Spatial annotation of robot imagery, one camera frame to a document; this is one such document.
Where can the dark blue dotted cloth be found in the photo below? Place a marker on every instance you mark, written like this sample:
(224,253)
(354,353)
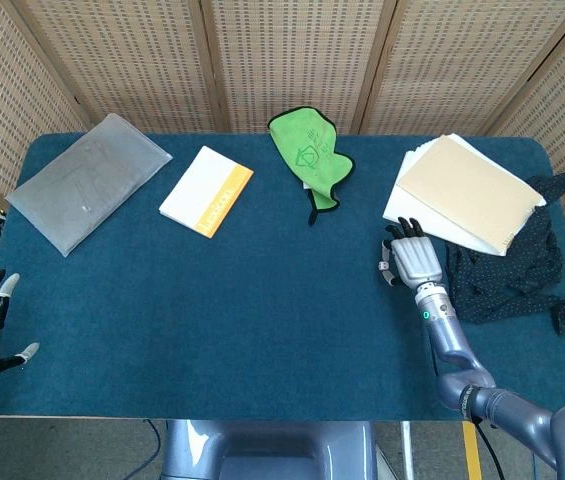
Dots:
(527,280)

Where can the blue felt table mat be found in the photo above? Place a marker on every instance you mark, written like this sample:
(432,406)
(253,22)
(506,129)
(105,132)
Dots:
(212,325)

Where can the yellow floor tape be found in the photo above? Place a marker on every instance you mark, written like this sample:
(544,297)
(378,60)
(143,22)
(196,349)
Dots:
(472,450)

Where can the white paper stack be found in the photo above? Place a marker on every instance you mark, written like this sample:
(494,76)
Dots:
(407,205)

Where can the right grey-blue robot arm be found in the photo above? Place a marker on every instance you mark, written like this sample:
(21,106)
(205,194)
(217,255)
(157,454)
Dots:
(462,360)

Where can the white and orange booklet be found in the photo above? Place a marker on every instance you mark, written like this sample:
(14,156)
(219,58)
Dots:
(202,192)

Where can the white table leg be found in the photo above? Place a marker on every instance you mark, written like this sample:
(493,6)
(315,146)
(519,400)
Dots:
(406,450)

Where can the green microfiber cloth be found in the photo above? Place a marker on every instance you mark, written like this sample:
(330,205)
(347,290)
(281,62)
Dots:
(307,150)

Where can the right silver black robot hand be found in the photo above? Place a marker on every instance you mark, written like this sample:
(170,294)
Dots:
(414,260)

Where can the beige spiral notebook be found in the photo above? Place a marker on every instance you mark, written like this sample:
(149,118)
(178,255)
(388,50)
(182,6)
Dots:
(472,190)

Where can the grey-blue robot torso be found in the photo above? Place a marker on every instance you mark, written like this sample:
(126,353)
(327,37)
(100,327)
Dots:
(267,450)

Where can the grey translucent plastic pouch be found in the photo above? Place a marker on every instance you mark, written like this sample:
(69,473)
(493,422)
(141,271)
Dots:
(87,185)

